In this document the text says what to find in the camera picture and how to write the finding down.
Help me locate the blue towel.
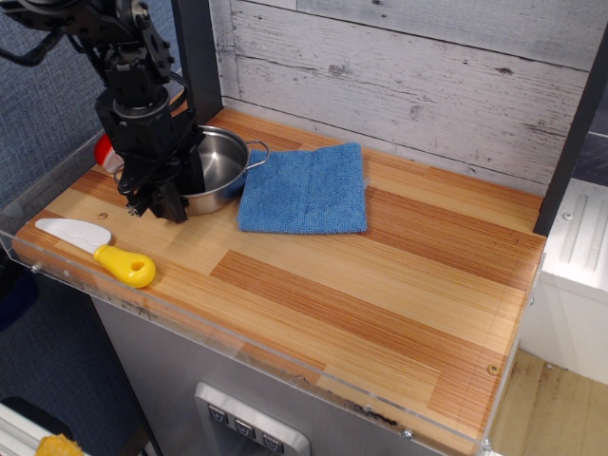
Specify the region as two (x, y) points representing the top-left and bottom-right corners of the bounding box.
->
(237, 142), (368, 235)

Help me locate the silver dispenser panel with buttons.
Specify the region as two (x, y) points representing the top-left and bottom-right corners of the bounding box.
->
(194, 382), (311, 455)

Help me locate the dark right vertical post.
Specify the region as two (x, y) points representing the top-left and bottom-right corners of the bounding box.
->
(533, 30), (607, 237)

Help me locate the white side appliance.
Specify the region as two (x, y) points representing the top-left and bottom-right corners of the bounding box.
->
(520, 179), (607, 384)

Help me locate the dark left vertical post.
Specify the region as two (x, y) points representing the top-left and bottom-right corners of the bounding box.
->
(172, 0), (223, 124)

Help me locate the clear acrylic table guard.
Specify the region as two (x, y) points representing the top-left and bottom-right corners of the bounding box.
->
(14, 149), (544, 455)

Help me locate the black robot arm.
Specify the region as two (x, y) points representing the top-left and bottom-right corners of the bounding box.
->
(1, 1), (205, 223)

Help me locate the stainless steel pot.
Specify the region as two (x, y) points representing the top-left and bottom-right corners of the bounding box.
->
(183, 125), (271, 218)

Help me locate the red and white toy sushi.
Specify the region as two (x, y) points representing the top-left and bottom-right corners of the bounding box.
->
(94, 133), (124, 173)

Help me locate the yellow object at bottom left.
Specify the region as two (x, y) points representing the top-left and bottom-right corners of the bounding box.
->
(34, 434), (85, 456)

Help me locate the black cable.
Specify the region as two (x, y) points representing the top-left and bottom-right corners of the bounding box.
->
(0, 28), (66, 67)

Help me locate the white toy knife yellow handle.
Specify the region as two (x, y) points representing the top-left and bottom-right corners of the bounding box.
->
(34, 218), (157, 289)

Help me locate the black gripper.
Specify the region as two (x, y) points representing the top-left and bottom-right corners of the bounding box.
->
(95, 89), (205, 223)

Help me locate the dark vertical post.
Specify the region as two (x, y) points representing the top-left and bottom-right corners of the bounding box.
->
(172, 0), (223, 124)
(533, 30), (607, 237)

